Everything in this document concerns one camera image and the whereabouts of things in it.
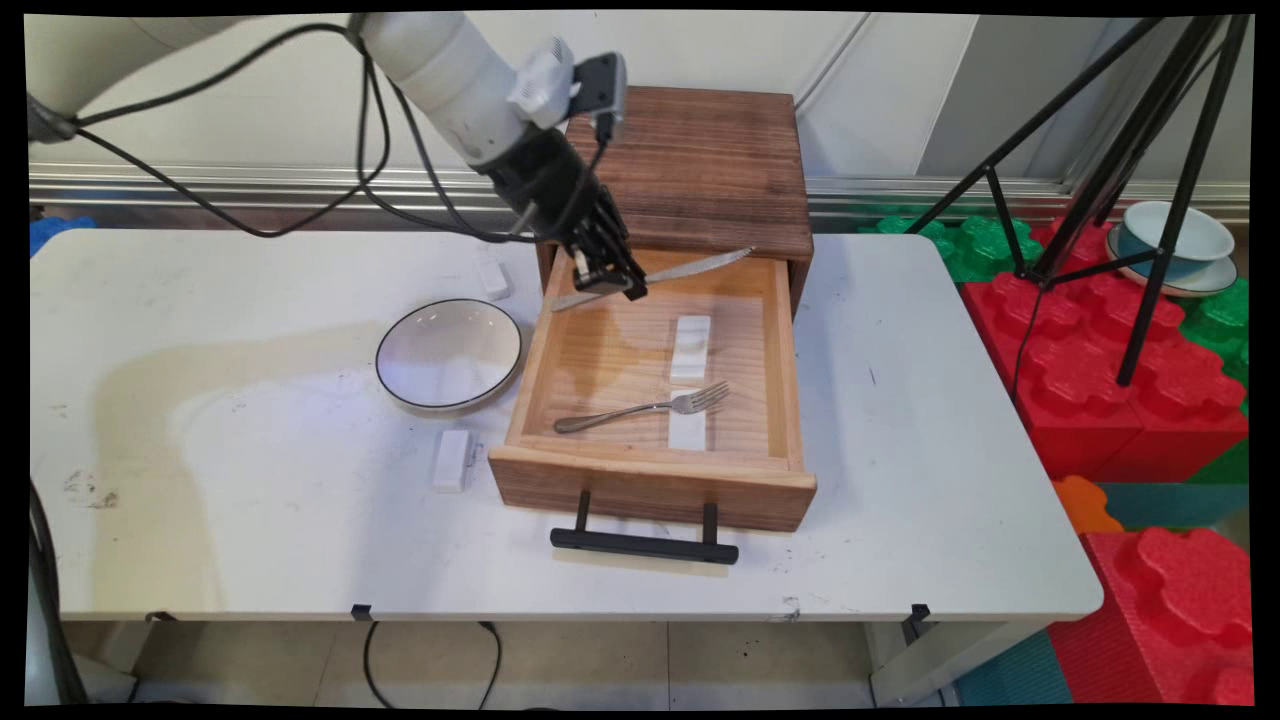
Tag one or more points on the dark wooden drawer cabinet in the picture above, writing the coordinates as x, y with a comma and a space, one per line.
720, 165

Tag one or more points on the teal foam mat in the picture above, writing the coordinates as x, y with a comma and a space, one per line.
1180, 505

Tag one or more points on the blue saucer plate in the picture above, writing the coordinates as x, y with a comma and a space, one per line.
1210, 282

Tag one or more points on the light blue bowl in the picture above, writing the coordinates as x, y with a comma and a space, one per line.
1200, 240

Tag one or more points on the white table leg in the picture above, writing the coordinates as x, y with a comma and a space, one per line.
930, 665

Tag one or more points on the large red foam block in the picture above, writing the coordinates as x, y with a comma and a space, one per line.
1090, 380

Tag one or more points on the white cutlery rest block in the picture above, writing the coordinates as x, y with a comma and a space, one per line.
691, 345
688, 432
452, 460
494, 280

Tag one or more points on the white bowl with black rim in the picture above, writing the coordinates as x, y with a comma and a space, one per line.
450, 355

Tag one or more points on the light wooden drawer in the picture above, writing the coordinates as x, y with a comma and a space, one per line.
640, 480

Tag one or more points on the metal wall rail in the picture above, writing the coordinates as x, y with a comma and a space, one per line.
900, 195

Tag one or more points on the silver fork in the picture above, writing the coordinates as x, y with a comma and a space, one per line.
620, 411

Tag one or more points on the black tripod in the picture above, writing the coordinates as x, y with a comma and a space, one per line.
1161, 270

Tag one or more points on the small black table clamp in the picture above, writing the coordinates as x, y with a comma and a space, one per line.
361, 611
918, 618

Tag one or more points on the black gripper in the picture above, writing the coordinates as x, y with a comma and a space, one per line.
550, 185

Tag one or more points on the orange foam piece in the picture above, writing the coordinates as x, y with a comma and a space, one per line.
1085, 505

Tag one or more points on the silver table knife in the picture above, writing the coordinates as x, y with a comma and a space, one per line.
700, 265

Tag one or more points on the green foam block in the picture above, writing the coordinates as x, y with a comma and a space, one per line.
970, 250
1222, 325

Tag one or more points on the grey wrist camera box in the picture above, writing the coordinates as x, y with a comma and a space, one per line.
600, 90

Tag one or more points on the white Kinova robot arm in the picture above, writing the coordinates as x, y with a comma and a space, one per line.
440, 60

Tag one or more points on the blue object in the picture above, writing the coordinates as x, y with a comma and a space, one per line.
60, 235

